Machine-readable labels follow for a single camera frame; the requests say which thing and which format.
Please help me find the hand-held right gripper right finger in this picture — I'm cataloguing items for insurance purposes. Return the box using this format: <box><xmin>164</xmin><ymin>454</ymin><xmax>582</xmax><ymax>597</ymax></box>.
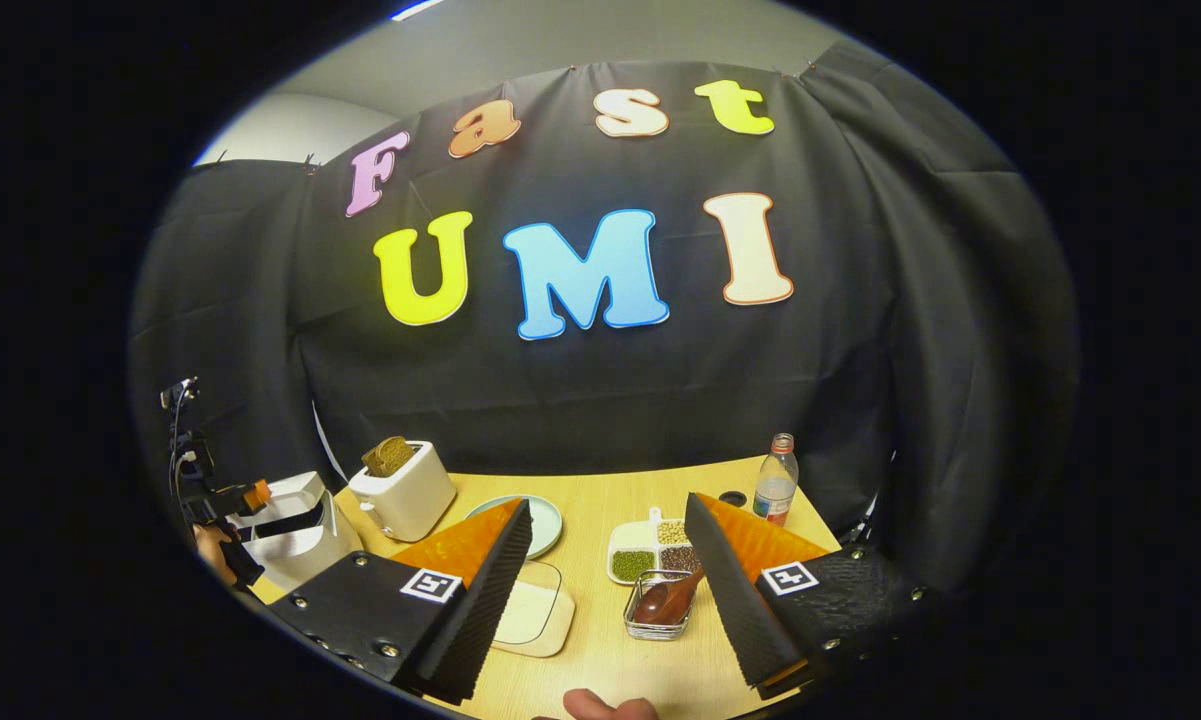
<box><xmin>684</xmin><ymin>492</ymin><xmax>946</xmax><ymax>701</ymax></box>

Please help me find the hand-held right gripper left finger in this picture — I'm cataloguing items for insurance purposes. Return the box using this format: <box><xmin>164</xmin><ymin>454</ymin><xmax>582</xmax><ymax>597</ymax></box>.
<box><xmin>268</xmin><ymin>498</ymin><xmax>534</xmax><ymax>706</ymax></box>

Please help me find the heap of white rice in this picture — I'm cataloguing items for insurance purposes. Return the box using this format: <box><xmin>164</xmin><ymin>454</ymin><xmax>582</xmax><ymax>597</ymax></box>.
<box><xmin>495</xmin><ymin>582</ymin><xmax>559</xmax><ymax>643</ymax></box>

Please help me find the dark wooden spoon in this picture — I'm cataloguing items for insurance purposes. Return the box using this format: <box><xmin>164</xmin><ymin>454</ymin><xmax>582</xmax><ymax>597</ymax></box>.
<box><xmin>632</xmin><ymin>568</ymin><xmax>706</xmax><ymax>626</ymax></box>

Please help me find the metal chopstick holder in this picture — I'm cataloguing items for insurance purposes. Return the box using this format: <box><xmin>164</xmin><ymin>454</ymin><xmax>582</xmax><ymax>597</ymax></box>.
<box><xmin>624</xmin><ymin>568</ymin><xmax>703</xmax><ymax>641</ymax></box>

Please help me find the clear plastic tray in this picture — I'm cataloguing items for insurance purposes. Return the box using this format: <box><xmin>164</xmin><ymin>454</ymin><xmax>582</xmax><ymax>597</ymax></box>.
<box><xmin>490</xmin><ymin>560</ymin><xmax>576</xmax><ymax>658</ymax></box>

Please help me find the light green plate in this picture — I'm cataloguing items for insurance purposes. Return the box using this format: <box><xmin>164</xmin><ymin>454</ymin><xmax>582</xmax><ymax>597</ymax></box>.
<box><xmin>465</xmin><ymin>495</ymin><xmax>564</xmax><ymax>559</ymax></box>

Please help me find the white divided dish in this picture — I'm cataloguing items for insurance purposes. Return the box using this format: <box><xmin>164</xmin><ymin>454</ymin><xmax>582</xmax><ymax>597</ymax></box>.
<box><xmin>607</xmin><ymin>507</ymin><xmax>706</xmax><ymax>586</ymax></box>

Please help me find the brown bread slice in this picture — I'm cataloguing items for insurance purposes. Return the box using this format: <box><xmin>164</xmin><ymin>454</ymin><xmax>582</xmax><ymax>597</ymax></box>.
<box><xmin>362</xmin><ymin>436</ymin><xmax>416</xmax><ymax>477</ymax></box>

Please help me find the white toaster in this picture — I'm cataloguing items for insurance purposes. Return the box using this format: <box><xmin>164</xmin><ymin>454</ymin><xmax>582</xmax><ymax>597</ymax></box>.
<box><xmin>348</xmin><ymin>441</ymin><xmax>458</xmax><ymax>543</ymax></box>

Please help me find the clear plastic bottle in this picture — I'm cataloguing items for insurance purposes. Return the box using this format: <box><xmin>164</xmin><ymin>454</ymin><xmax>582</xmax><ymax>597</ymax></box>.
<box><xmin>753</xmin><ymin>433</ymin><xmax>799</xmax><ymax>526</ymax></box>

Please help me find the black backdrop cloth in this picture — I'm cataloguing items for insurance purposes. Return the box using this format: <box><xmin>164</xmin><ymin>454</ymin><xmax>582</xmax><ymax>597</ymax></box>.
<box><xmin>130</xmin><ymin>40</ymin><xmax>1079</xmax><ymax>591</ymax></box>

